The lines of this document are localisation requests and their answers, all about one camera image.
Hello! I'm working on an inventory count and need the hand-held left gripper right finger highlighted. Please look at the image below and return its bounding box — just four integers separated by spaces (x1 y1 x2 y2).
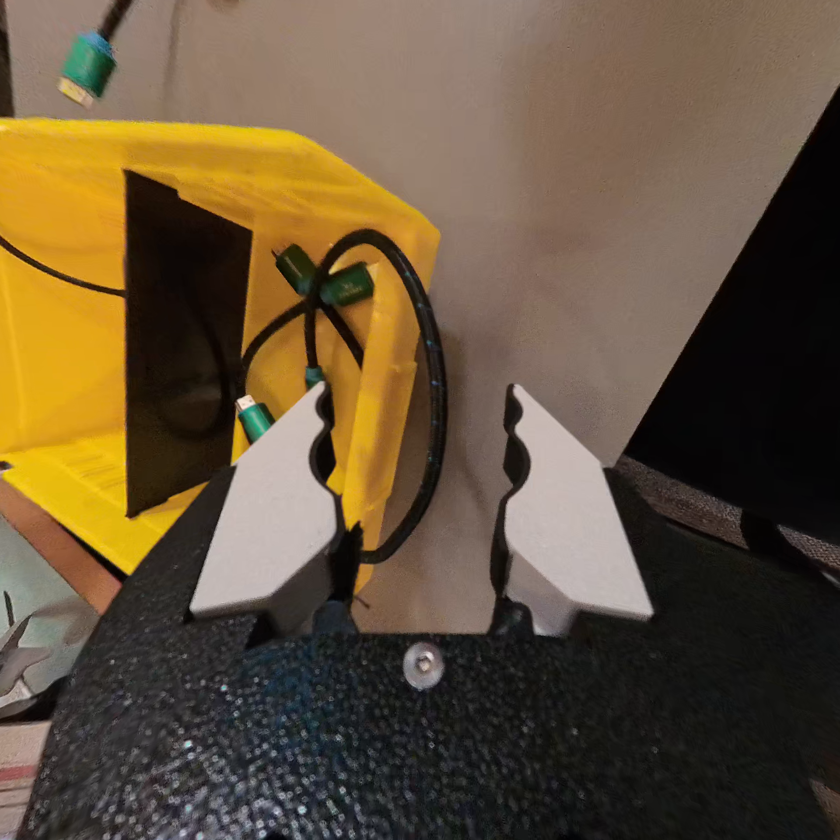
491 384 656 639

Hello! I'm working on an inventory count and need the black divider panel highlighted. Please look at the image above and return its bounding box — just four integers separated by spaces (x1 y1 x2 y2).
123 169 254 519

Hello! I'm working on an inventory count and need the yellow bin with black divider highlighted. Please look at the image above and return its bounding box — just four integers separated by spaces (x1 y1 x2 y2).
0 117 442 578

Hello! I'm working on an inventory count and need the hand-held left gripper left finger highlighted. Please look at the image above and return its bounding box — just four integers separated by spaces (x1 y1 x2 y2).
189 382 366 636

